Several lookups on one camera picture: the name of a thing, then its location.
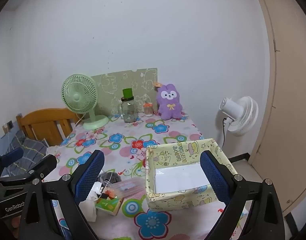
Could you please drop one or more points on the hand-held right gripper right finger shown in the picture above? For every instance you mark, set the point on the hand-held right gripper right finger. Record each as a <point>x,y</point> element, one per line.
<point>214,177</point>

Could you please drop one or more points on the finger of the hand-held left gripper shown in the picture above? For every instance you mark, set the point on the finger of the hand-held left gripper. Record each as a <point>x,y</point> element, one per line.
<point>12,155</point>
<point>42,163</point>

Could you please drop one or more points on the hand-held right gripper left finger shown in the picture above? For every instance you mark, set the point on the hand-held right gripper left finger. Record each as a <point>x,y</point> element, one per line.
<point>91,175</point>

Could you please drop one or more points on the white plastic packet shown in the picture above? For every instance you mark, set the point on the white plastic packet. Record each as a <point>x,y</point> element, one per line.
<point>89,207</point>

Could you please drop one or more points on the green orange snack box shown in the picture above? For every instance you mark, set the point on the green orange snack box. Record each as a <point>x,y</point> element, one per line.
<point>109,205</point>

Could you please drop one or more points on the yellow printed paper box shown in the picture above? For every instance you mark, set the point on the yellow printed paper box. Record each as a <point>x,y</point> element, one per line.
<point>168,155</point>

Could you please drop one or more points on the person's left hand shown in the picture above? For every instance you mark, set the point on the person's left hand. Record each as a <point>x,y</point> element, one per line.
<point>16,226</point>

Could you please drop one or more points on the grey plaid cloth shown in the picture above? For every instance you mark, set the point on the grey plaid cloth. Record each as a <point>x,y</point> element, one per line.
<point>30,147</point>

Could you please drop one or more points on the grey sock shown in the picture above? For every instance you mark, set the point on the grey sock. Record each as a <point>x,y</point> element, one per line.
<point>111,177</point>

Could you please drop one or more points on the clear pink plastic pouch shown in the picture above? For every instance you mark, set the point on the clear pink plastic pouch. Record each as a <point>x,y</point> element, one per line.
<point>129,187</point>

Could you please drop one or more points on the wooden chair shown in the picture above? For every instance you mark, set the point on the wooden chair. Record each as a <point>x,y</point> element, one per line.
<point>42,120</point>

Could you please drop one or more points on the floral tablecloth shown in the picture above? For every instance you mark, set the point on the floral tablecloth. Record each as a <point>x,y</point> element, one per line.
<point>133,140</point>

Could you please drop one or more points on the white clip fan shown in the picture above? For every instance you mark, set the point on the white clip fan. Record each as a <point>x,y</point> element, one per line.
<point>243,116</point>

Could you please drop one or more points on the glass jar with green lid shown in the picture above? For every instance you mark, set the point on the glass jar with green lid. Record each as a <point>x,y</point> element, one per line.
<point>129,112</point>

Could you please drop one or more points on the green desk fan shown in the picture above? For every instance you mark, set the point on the green desk fan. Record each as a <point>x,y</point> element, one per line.
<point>79,96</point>

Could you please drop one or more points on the purple plush bunny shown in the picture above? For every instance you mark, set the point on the purple plush bunny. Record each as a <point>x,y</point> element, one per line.
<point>169,105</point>

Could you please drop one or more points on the small jar with orange lid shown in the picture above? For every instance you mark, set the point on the small jar with orange lid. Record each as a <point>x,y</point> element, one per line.
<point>148,110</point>

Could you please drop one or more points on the green printed backing board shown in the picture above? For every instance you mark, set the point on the green printed backing board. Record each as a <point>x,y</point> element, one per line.
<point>133,80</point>

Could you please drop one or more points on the beige door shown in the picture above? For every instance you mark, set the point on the beige door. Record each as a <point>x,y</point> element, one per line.
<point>293,105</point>

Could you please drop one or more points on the wall socket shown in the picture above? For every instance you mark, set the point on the wall socket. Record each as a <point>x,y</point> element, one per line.
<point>9,124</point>

